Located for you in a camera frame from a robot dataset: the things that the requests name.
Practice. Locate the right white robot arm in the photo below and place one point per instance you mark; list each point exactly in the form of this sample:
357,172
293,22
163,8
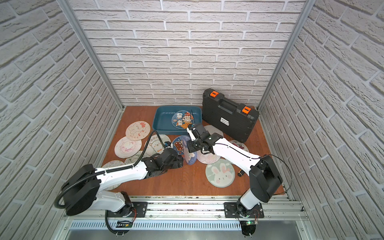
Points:
265,178

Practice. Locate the aluminium corner post right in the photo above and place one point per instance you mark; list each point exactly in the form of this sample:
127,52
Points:
288,48

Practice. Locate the blue bear coaster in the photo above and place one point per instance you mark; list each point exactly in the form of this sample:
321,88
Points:
180,144

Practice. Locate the black yellow screwdriver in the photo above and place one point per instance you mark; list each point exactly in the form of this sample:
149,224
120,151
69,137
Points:
241,173

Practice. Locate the black plastic tool case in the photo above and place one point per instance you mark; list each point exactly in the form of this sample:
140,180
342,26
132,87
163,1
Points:
233,119

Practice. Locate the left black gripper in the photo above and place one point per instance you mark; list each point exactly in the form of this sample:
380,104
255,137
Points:
176,159

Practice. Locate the white bear flower coaster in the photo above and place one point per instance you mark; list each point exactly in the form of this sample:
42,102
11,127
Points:
154,146

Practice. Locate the blue pink bunny coaster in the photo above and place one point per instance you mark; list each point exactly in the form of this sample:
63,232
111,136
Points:
190,158

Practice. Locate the pink rainbow unicorn coaster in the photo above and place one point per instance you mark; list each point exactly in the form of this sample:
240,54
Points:
126,148

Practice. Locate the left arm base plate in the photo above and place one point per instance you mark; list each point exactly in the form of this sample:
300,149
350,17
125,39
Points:
136,209

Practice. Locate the aluminium corner post left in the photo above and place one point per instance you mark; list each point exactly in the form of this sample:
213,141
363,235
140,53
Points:
80,32

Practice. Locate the aluminium corner post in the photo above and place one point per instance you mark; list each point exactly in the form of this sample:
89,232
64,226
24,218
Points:
80,32
288,48

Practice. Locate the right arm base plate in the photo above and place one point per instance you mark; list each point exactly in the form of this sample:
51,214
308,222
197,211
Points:
236,210

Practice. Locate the green white bunny coaster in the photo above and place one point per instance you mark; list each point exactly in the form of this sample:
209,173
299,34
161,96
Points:
220,174

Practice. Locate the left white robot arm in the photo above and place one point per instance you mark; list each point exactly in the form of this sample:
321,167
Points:
87,188

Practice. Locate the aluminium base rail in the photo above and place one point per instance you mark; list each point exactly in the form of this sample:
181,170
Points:
202,213

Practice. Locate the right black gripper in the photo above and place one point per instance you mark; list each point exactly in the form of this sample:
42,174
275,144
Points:
190,146

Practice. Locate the teal plastic storage box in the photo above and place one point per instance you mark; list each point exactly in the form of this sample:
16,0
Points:
163,117

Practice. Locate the cream line-art coaster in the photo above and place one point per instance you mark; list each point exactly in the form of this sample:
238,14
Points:
131,160

